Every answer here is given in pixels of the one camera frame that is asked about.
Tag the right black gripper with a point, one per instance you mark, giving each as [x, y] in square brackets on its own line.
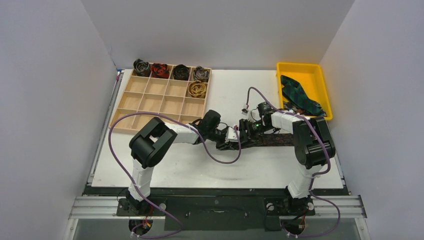
[247, 133]

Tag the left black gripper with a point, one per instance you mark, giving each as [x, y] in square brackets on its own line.
[224, 145]

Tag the dark orange paisley tie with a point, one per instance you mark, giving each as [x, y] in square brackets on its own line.
[278, 140]

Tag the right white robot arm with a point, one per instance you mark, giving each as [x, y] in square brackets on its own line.
[313, 144]

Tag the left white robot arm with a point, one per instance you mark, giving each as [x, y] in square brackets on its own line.
[150, 145]

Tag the dark floral tie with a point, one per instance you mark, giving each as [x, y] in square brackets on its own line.
[288, 106]

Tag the green striped tie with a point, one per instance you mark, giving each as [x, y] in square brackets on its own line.
[293, 91]

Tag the wooden compartment tray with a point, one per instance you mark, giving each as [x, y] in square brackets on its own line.
[139, 96]

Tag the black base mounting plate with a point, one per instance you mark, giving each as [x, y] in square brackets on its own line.
[202, 209]

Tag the grey brown rolled tie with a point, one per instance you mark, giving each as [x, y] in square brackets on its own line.
[201, 74]

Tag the black gold rolled tie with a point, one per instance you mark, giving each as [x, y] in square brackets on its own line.
[181, 72]

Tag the yellow plastic bin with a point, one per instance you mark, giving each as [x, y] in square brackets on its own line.
[311, 77]

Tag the red black rolled tie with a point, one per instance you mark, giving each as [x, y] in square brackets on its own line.
[160, 70]

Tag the dark grey rolled tie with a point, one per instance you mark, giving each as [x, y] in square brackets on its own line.
[141, 68]

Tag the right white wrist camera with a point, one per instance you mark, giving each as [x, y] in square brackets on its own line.
[245, 110]

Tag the aluminium frame rail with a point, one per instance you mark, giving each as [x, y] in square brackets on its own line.
[353, 227]

